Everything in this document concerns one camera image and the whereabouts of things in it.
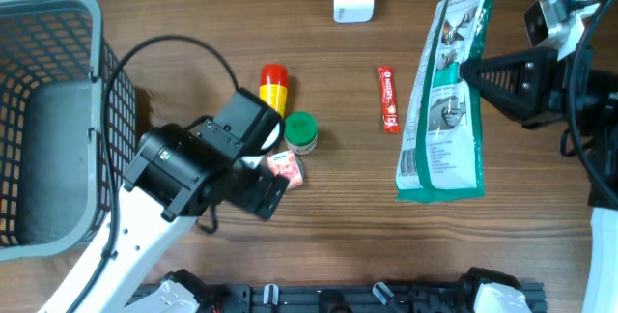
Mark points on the red coffee stick sachet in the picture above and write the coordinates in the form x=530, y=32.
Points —
x=388, y=100

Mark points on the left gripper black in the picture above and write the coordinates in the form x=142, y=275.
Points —
x=260, y=184

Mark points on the red white small box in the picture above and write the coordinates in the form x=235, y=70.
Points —
x=287, y=165

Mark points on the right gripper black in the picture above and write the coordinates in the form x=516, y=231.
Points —
x=536, y=84

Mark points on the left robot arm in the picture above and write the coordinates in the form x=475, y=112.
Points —
x=174, y=178

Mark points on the green snack bag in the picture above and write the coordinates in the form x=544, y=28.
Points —
x=441, y=156

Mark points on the grey plastic mesh basket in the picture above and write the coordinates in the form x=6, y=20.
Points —
x=68, y=125

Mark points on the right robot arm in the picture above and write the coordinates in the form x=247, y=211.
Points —
x=596, y=149

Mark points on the red yellow sauce bottle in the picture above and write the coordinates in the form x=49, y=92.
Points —
x=273, y=88

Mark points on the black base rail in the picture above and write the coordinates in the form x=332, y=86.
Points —
x=478, y=290

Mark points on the green lid jar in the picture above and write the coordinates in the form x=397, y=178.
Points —
x=301, y=133

